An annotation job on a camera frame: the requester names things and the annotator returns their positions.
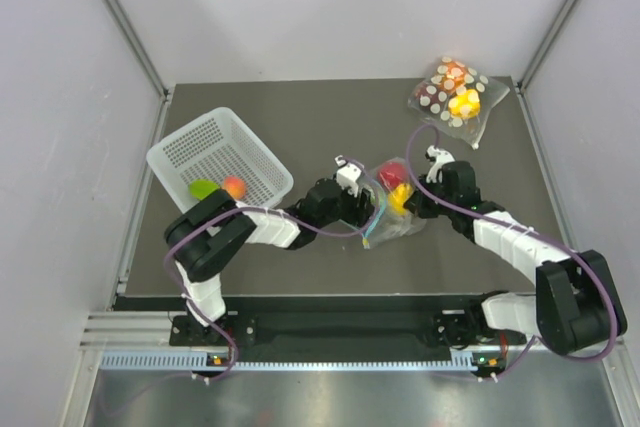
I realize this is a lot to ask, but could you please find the left aluminium frame post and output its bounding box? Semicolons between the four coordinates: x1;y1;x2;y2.
102;0;170;99

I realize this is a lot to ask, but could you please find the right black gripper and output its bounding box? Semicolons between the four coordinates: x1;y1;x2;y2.
404;174;457;219

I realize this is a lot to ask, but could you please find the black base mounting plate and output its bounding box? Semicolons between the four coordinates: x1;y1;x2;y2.
169;294;526;363

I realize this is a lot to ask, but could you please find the dark red fake fruit dotted bag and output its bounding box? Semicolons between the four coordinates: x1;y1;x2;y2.
414;81;439;110

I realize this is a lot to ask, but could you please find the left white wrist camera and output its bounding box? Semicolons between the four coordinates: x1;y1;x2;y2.
334;155;364;198

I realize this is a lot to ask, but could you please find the orange peach fake fruit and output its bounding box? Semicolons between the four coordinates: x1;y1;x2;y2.
222;176;247;200

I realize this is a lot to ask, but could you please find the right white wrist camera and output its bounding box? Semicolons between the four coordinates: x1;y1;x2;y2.
425;145;455;183

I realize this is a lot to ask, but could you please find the clear polka dot bag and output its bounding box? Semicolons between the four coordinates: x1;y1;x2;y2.
407;56;510;150

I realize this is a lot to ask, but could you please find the grey slotted cable duct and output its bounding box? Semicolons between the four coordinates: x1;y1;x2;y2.
99;349;506;373

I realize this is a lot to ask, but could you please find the right aluminium frame post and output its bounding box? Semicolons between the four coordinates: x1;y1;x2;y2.
516;0;581;95

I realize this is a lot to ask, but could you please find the white perforated plastic basket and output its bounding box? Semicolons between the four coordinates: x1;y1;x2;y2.
146;107;294;213

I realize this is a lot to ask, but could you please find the red fake apple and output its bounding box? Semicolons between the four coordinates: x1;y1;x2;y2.
377;161;408;191

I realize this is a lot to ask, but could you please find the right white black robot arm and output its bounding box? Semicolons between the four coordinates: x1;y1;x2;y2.
404;149;628;356

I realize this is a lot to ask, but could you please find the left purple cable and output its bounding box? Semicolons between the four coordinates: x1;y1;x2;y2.
163;154;382;383

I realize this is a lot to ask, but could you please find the yellow fake lemon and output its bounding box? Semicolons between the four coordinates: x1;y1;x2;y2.
387;183;413;216

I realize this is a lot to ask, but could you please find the orange fake fruit in dotted bag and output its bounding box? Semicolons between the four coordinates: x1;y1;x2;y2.
433;58;468;93

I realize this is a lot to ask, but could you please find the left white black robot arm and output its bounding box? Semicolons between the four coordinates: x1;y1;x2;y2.
164;177;379;344

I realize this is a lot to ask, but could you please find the aluminium frame post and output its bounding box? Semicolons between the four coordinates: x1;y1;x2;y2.
516;0;581;95
102;0;170;99

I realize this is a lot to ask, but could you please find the yellow fake fruit in dotted bag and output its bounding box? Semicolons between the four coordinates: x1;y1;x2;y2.
448;89;481;120

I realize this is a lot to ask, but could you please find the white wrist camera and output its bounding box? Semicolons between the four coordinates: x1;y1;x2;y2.
334;155;364;198
425;145;455;183

